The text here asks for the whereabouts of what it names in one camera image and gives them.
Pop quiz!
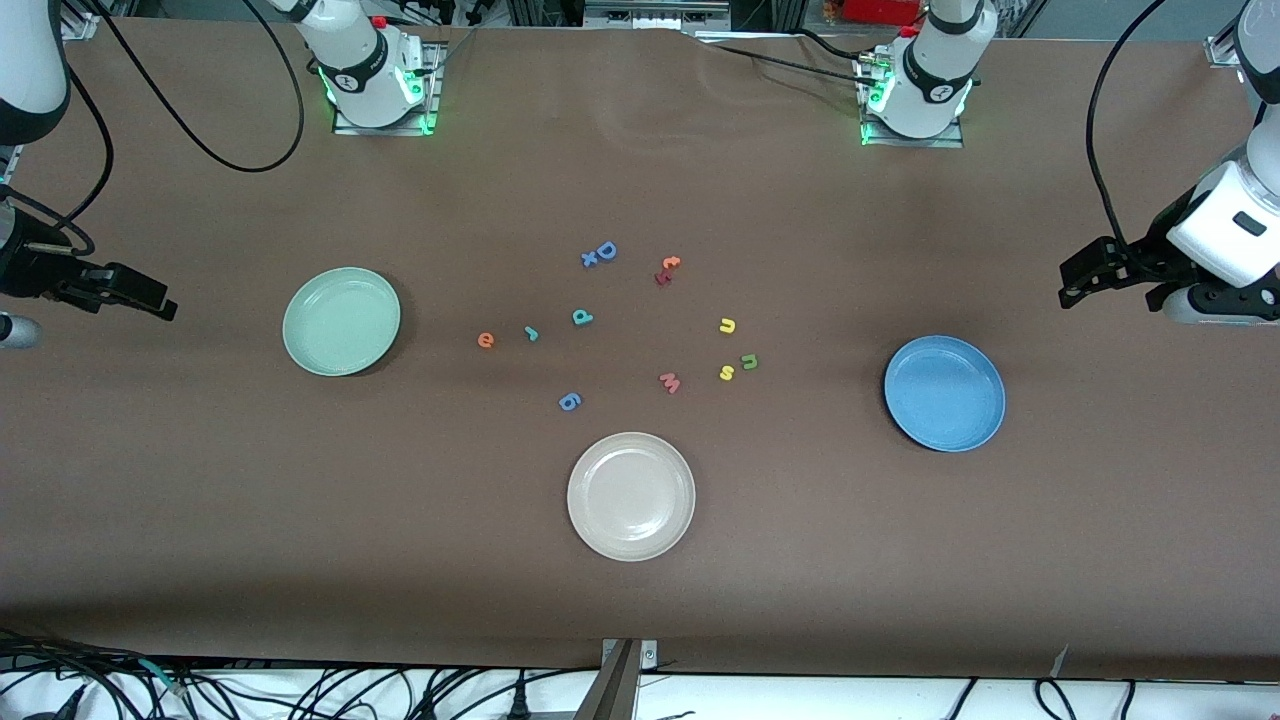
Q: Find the black cable on table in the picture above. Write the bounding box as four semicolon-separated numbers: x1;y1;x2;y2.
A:
695;28;881;86

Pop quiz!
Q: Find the grey equipment box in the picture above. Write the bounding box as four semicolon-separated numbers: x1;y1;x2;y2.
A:
585;0;731;29

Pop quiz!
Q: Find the brown table cover sheet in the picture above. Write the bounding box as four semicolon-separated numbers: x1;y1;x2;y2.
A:
0;15;1280;683

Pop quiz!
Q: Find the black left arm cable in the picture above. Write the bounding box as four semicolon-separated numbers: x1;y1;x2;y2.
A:
1085;0;1171;251

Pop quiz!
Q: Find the blue plate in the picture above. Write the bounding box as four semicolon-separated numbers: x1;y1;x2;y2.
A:
883;334;1007;454

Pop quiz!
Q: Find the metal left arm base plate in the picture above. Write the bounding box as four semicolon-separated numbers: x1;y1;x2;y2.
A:
857;50;967;150

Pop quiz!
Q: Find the black cable with teal plug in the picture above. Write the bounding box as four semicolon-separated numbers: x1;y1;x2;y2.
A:
0;630;191;720

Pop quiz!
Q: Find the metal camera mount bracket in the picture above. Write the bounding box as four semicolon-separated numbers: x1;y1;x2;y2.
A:
575;638;661;720

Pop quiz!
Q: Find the pale green plate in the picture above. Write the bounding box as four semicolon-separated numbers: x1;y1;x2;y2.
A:
282;266;402;378

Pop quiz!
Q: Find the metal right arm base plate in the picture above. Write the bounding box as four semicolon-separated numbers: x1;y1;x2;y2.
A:
332;40;442;137

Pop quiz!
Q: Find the beige plate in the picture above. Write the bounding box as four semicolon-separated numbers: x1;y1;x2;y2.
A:
566;431;697;563

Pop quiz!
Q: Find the red box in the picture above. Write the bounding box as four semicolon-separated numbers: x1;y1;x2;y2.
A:
843;0;923;25

